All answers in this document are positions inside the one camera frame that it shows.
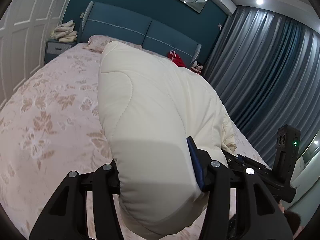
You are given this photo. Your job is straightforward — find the cream quilted jacket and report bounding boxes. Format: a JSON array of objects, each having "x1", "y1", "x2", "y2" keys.
[{"x1": 98, "y1": 41, "x2": 236, "y2": 239}]

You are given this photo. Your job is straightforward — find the grey blue curtain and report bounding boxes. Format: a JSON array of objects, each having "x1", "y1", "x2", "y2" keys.
[{"x1": 203, "y1": 6, "x2": 319, "y2": 165}]

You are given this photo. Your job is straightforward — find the white wardrobe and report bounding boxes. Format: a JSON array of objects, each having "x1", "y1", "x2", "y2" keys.
[{"x1": 1, "y1": 0, "x2": 69, "y2": 105}]

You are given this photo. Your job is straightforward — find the person's right hand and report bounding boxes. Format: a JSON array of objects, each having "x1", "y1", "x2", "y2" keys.
[{"x1": 278, "y1": 201, "x2": 304, "y2": 239}]

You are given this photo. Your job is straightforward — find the small plush dolls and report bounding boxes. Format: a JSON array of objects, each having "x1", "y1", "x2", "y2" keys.
[{"x1": 190, "y1": 61, "x2": 203, "y2": 75}]

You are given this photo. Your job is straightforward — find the red garment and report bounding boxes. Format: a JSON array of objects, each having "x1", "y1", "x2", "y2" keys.
[{"x1": 167, "y1": 50, "x2": 186, "y2": 68}]

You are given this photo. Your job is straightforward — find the pink floral bedspread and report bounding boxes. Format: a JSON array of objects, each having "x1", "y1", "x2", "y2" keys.
[{"x1": 0, "y1": 41, "x2": 270, "y2": 240}]

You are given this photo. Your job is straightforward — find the teal upholstered headboard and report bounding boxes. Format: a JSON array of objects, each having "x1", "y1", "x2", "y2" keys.
[{"x1": 78, "y1": 1, "x2": 201, "y2": 67}]

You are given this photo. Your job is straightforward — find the grey bedside table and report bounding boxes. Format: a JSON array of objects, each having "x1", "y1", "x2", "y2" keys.
[{"x1": 44, "y1": 40, "x2": 76, "y2": 64}]

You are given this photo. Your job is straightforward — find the pile of cream clothes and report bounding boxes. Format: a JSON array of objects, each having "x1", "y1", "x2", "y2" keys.
[{"x1": 50, "y1": 20, "x2": 78, "y2": 43}]

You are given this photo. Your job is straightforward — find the left pink floral pillow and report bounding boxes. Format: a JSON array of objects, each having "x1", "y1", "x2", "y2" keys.
[{"x1": 83, "y1": 35, "x2": 143, "y2": 54}]

